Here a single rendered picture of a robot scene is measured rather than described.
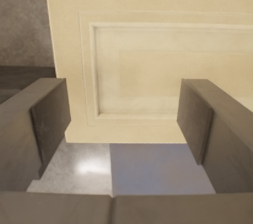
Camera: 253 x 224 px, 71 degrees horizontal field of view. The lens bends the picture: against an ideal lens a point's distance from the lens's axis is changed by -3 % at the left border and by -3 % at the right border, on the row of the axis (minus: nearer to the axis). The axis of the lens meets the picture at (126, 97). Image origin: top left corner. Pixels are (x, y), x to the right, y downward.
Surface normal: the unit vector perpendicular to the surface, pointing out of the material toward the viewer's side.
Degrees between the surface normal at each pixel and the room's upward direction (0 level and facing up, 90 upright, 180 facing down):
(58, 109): 90
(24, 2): 0
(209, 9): 0
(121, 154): 0
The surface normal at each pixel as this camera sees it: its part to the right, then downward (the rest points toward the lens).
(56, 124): 1.00, 0.00
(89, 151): -0.01, 0.38
